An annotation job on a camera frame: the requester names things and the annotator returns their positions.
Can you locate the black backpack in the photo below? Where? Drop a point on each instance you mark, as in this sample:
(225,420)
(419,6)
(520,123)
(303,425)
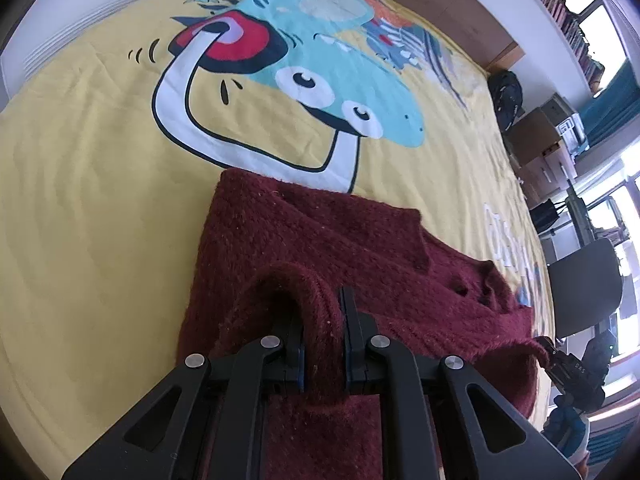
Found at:
(505,100)

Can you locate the teal curtain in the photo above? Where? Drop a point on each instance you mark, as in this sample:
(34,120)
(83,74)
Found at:
(607,100)

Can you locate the black bag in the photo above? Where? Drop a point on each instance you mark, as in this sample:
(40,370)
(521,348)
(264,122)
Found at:
(549,215)

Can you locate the grey storage box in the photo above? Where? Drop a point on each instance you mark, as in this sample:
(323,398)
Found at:
(555,107)

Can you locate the row of books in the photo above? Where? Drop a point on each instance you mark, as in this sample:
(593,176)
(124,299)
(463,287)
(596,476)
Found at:
(560,10)

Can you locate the white wardrobe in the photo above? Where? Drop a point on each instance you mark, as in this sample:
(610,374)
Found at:
(75,20)

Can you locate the yellow printed blanket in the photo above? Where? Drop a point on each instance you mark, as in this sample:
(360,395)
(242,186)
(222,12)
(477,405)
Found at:
(100,185)

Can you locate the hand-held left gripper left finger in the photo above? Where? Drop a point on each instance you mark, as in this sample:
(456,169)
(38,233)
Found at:
(301,360)

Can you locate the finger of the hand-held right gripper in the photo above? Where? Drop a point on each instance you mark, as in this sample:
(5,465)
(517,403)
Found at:
(552,355)

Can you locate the brown wooden dresser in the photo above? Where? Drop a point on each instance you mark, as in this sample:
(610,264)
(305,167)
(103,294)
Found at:
(537,160)

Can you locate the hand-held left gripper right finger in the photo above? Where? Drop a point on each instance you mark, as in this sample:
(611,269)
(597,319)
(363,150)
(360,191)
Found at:
(348,360)

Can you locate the dark grey chair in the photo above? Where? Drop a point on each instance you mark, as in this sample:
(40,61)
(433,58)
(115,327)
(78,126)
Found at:
(585,285)

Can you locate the maroon knitted sweater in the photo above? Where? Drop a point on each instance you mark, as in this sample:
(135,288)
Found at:
(350,240)

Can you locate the white printer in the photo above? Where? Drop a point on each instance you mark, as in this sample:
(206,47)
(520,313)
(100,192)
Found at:
(572,132)

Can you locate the wooden headboard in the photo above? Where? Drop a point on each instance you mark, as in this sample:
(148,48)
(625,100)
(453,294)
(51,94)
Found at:
(450,5)

